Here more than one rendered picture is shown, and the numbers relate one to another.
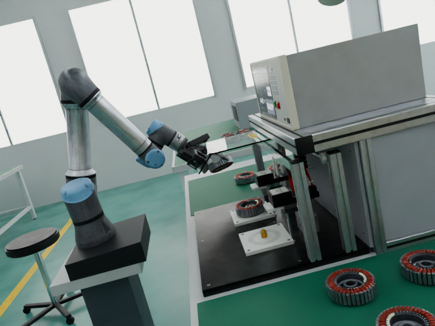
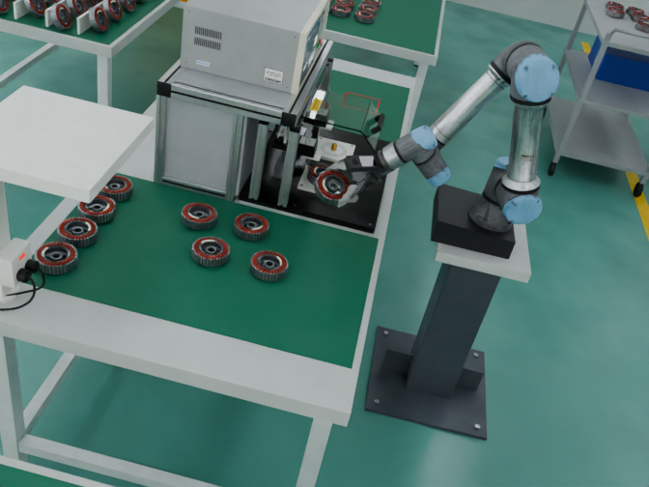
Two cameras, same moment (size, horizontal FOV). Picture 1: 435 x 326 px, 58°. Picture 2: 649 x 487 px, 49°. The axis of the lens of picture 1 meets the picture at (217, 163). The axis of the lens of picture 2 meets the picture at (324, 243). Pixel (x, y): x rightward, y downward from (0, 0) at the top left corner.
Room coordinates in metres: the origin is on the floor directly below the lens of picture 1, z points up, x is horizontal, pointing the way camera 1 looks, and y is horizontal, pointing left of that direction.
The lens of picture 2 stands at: (3.55, 0.18, 2.09)
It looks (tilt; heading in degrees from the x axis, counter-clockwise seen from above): 36 degrees down; 185
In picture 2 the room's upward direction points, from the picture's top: 13 degrees clockwise
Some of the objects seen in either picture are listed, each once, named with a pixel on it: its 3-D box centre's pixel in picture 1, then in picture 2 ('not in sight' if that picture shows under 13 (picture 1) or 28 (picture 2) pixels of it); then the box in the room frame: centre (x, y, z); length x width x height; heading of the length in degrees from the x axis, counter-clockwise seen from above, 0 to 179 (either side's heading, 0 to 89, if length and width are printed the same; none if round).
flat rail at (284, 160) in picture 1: (270, 149); (313, 97); (1.28, -0.18, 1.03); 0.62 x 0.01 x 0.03; 2
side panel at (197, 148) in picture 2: not in sight; (197, 148); (1.62, -0.47, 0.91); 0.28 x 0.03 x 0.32; 92
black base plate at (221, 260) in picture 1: (262, 228); (323, 168); (1.27, -0.10, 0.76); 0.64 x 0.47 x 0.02; 2
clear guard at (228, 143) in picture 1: (238, 148); (333, 115); (1.39, -0.09, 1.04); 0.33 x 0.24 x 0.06; 92
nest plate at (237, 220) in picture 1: (251, 213); (322, 182); (1.39, -0.08, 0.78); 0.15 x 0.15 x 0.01; 2
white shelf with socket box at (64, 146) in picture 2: not in sight; (57, 212); (2.20, -0.63, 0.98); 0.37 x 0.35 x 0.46; 2
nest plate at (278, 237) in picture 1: (265, 238); (333, 151); (1.15, -0.09, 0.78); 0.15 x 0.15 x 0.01; 2
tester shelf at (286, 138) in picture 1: (329, 114); (254, 65); (1.29, -0.40, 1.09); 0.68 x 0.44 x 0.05; 2
